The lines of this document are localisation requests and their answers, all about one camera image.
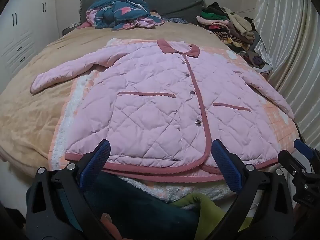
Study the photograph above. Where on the dark bedside table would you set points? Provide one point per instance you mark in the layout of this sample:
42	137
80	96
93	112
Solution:
68	30

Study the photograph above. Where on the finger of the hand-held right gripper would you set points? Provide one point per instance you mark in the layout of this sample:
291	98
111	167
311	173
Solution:
301	146
291	160

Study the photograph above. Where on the pile of assorted clothes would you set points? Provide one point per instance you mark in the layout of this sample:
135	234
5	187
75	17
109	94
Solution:
237	31

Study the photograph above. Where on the teal flamingo print quilt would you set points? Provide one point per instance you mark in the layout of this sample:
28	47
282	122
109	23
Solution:
120	12

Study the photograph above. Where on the pink quilted jacket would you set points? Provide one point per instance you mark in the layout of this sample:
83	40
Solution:
150	105

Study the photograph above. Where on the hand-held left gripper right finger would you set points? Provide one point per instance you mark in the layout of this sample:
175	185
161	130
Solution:
225	166

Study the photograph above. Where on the bed with tan bedspread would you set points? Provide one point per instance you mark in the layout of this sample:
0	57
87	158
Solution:
30	105

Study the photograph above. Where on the white wardrobe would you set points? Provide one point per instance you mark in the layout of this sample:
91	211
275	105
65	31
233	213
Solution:
25	32

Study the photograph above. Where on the blue patterned pillow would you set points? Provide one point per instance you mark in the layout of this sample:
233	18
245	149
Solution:
175	20

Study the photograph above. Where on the pink pillow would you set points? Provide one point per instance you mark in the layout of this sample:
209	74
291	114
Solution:
83	25

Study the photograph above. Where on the olive green cloth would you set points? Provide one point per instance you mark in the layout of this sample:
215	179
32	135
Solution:
207	210

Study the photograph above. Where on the person's left hand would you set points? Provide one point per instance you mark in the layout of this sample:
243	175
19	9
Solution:
108	219

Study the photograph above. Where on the dark teal garment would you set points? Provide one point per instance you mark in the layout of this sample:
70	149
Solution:
140	212

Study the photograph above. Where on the orange white checked blanket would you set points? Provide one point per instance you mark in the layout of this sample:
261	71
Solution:
281	127

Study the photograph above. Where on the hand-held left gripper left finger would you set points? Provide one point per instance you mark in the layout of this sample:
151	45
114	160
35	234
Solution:
96	163

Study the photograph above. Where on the grey upholstered headboard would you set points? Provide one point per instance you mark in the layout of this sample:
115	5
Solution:
172	2

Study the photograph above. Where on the silver satin curtain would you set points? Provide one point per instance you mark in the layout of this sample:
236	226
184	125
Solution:
287	42

